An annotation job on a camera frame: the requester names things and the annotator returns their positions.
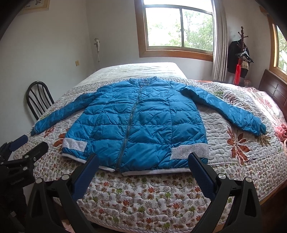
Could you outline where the blue puffer jacket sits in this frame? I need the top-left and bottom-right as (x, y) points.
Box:
(31, 77), (266, 175)

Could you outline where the wooden framed window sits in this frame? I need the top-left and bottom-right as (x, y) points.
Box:
(134, 1), (215, 62)
(267, 15), (286, 82)

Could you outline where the white pleated curtain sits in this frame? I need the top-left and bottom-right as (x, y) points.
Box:
(211, 1), (228, 82)

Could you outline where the wooden coat rack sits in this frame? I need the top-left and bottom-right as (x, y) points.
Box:
(233, 26), (255, 85)

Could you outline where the white wall mounted handset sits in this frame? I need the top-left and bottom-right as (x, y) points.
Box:
(94, 38), (100, 63)

